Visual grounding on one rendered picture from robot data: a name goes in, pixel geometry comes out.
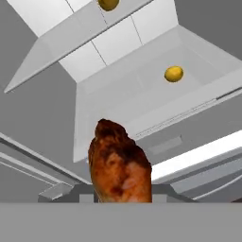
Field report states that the grey cupboard front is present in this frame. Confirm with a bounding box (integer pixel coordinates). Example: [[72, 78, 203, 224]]
[[135, 89, 242, 203]]

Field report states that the yellow lemon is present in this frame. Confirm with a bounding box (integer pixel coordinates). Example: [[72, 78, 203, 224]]
[[96, 0, 121, 12], [164, 64, 185, 84]]

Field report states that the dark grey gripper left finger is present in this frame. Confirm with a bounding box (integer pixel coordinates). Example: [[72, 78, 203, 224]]
[[38, 181, 96, 203]]

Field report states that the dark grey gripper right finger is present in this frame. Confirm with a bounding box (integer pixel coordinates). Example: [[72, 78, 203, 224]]
[[150, 183, 197, 203]]

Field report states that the white tupperware container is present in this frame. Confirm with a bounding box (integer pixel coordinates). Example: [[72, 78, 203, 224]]
[[73, 24, 242, 164]]

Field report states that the brown chicken drumstick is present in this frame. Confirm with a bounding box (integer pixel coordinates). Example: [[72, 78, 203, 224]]
[[87, 118, 153, 203]]

